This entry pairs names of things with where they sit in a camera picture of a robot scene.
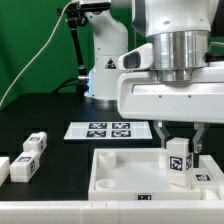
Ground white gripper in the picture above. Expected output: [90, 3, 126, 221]
[117, 65, 224, 154]

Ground white square tabletop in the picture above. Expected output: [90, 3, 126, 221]
[88, 148, 201, 201]

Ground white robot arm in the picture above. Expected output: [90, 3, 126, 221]
[80, 0, 224, 153]

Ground white right fence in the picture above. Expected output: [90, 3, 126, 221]
[199, 155, 224, 200]

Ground white fence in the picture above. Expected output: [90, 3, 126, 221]
[0, 201, 224, 224]
[0, 157, 10, 186]
[199, 155, 224, 200]

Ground white marker plate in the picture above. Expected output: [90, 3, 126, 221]
[64, 121, 152, 140]

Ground white left fence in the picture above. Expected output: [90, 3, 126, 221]
[0, 157, 10, 186]

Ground white front fence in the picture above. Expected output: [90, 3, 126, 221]
[0, 201, 224, 224]

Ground black base cables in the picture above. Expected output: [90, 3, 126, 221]
[51, 77, 88, 94]

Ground black camera stand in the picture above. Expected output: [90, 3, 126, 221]
[53, 2, 89, 94]

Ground white cable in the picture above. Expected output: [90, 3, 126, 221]
[0, 0, 78, 108]

